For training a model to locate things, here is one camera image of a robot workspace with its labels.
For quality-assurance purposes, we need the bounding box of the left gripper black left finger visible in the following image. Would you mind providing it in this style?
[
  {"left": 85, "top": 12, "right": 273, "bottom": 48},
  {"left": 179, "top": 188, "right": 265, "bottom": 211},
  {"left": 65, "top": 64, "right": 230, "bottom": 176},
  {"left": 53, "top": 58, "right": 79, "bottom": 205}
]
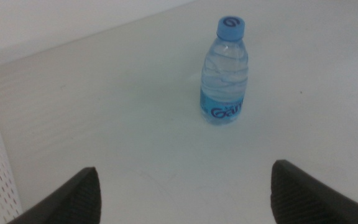
[{"left": 6, "top": 166, "right": 102, "bottom": 224}]

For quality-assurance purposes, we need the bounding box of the clear water bottle blue cap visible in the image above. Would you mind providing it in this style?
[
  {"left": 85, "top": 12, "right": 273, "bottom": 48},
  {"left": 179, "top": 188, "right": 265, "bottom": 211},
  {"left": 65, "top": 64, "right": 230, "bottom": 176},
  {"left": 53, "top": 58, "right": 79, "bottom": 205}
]
[{"left": 199, "top": 15, "right": 249, "bottom": 126}]

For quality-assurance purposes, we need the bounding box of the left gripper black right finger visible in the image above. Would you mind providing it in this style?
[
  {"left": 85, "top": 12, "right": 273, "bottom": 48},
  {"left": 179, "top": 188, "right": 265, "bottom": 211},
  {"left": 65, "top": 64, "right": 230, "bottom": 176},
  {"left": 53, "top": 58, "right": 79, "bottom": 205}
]
[{"left": 270, "top": 159, "right": 358, "bottom": 224}]

